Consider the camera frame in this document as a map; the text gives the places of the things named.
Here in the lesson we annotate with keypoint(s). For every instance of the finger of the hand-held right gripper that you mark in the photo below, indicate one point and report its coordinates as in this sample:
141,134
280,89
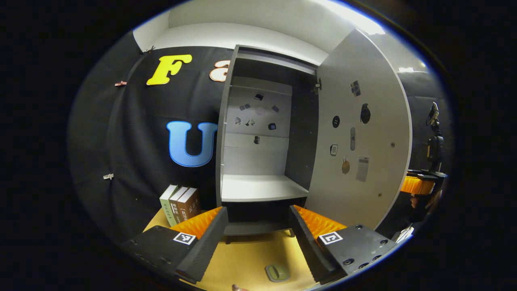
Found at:
418,186

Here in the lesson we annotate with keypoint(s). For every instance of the dark grey cabinet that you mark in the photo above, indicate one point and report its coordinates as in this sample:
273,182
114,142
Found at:
258,186

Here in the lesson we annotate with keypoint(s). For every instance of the green book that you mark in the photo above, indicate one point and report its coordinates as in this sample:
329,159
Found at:
167,206

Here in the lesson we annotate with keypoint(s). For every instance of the black clip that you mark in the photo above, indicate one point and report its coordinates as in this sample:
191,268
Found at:
148,50

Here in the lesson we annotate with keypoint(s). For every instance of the white clip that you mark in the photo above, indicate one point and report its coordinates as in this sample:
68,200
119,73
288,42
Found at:
108,176

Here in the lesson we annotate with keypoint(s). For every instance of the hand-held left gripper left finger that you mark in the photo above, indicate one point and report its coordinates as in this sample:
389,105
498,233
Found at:
210,242

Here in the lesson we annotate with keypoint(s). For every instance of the copper clip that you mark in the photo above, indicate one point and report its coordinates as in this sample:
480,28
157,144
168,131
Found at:
120,83

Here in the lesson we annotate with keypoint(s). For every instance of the small ceiling light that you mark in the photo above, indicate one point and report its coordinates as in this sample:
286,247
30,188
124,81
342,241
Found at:
410,68

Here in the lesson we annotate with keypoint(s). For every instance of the olive brown book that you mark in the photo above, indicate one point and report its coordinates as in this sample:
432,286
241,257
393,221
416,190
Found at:
177,206

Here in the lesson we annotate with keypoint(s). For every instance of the black backdrop cloth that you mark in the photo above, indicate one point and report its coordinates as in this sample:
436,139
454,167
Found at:
133,141

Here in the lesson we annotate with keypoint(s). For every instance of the white ribbed object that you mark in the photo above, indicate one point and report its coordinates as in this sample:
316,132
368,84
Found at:
404,234

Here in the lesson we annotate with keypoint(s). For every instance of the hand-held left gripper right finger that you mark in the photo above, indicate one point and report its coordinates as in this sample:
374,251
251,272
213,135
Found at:
309,246

